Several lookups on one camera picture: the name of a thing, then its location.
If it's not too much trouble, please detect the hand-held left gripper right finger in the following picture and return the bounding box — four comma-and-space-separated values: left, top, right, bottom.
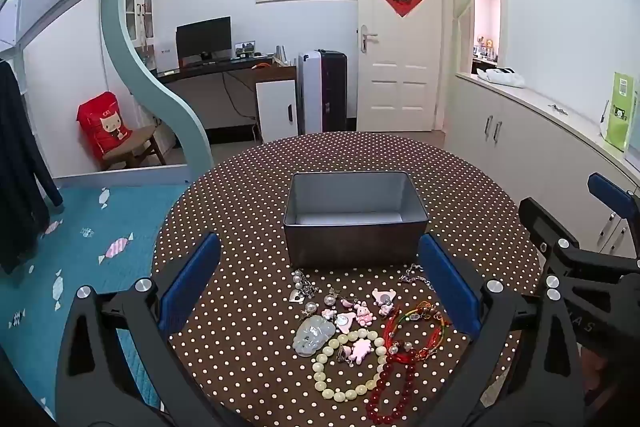
419, 234, 586, 427

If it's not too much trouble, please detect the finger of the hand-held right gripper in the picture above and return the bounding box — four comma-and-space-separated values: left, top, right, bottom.
587, 172, 640, 233
518, 197, 640, 289

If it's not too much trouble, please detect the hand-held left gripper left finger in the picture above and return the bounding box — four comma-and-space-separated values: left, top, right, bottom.
55, 231, 236, 427

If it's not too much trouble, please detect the grey metal box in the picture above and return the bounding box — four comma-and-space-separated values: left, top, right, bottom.
282, 172, 430, 270

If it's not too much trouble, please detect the pink bear brooch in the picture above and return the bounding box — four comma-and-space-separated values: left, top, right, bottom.
372, 289, 399, 317

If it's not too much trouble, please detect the green bag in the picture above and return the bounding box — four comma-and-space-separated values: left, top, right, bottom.
600, 72, 640, 152

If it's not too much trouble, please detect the long white cabinet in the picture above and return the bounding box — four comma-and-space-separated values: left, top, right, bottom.
450, 72, 640, 258

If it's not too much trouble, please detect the brown polka-dot tablecloth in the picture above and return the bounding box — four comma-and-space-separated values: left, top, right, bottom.
151, 132, 546, 427

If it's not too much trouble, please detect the pink rabbit charm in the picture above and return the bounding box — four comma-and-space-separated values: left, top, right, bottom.
352, 301, 375, 326

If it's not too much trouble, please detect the pink bear hair clip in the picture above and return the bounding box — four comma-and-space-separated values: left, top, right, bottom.
349, 339, 374, 366

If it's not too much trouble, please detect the white jade pendant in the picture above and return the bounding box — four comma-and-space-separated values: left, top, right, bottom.
292, 314, 335, 358

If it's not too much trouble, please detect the blue candy-print bedding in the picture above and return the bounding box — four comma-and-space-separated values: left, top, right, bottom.
0, 182, 193, 414

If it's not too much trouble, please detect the wooden stool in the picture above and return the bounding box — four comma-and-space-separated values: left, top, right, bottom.
102, 124, 167, 170

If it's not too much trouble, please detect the white plastic bag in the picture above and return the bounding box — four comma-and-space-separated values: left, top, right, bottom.
476, 67, 526, 88

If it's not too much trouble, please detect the red cartoon bag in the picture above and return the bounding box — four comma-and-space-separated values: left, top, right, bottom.
77, 92, 134, 160

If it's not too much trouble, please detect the dark wooden desk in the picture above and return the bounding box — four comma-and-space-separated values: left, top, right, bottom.
155, 57, 299, 144

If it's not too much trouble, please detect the white desk cabinet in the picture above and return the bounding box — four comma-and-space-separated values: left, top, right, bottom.
256, 79, 299, 144

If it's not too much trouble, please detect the dark jacket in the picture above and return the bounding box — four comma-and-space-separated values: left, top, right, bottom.
0, 59, 64, 275

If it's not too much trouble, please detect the white suitcase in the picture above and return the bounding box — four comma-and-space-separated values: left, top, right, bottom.
298, 51, 324, 135

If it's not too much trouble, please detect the white door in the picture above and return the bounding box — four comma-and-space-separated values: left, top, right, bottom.
356, 0, 443, 132

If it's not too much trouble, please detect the white box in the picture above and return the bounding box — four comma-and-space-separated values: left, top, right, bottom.
155, 43, 177, 72

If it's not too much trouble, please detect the dark suitcase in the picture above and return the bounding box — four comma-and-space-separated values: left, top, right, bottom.
320, 50, 349, 132

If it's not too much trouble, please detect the black computer monitor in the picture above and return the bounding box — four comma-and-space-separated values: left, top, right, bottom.
176, 17, 233, 62

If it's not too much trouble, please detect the white glass-door cabinet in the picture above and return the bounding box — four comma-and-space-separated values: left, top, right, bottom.
122, 0, 157, 52

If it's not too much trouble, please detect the multicolour cord bracelet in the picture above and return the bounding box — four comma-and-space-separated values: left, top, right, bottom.
400, 299, 449, 360

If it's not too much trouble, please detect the red cord bracelet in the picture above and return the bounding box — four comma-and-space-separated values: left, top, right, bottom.
382, 304, 417, 364

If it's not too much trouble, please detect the pearl and silver chain bracelet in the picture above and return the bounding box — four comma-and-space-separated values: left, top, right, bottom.
289, 269, 321, 305

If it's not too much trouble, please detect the dark red bead bracelet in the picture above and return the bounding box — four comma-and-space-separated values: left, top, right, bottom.
365, 354, 417, 424

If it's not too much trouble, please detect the cream bead bracelet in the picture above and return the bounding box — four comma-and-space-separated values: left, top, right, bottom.
312, 329, 388, 404

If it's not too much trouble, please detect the teal curved bunk bed frame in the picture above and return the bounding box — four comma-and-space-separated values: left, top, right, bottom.
0, 0, 213, 182

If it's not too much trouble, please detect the silver door handle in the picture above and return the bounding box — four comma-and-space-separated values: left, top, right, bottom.
359, 24, 379, 53

